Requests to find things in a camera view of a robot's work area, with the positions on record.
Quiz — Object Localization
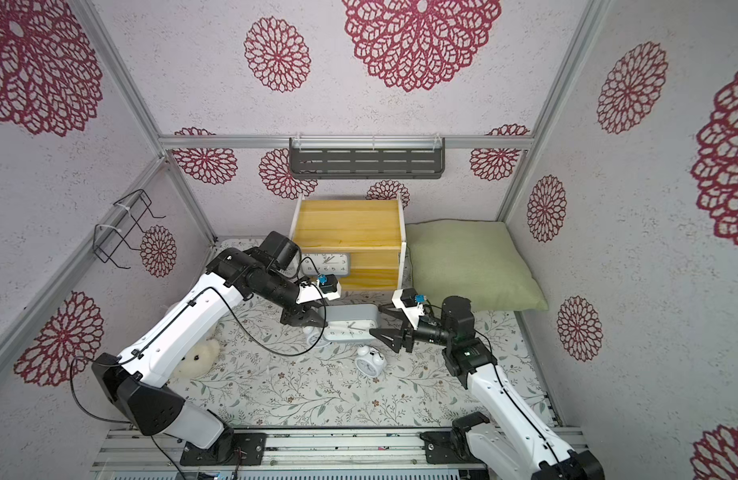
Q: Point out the grey square alarm clock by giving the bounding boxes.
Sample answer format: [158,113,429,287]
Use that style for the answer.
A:
[323,304,379,343]
[298,253,351,277]

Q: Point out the wooden two-tier white-frame shelf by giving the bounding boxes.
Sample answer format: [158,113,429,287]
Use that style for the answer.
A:
[290,197,407,291]

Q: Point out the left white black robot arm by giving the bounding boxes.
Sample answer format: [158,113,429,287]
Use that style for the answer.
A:
[91,232,341,457]

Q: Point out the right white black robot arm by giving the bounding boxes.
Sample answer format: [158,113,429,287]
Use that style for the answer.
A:
[370,288,605,479]

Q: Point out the white twin-bell alarm clock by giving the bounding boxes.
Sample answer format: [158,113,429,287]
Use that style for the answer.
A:
[354,345,387,379]
[303,326,325,350]

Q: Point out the green pillow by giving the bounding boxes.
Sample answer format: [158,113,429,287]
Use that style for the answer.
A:
[406,220,548,312]

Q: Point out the white plush teddy bear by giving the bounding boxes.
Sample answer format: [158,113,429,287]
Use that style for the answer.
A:
[169,338,222,380]

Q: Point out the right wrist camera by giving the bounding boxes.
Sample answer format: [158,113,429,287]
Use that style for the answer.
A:
[391,288,426,330]

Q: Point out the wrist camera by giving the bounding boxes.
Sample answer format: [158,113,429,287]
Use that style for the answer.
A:
[297,274,342,304]
[391,288,426,330]

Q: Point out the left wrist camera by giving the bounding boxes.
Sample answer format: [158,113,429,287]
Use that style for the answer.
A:
[297,274,342,304]

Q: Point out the grey wall-mounted metal shelf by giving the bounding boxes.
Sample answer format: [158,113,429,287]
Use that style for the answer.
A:
[288,136,446,180]

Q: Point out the black wire wall rack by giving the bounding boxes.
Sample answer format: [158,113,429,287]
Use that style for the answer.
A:
[91,188,165,270]

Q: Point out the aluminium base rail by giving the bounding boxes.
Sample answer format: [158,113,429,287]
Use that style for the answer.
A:
[91,425,598,475]

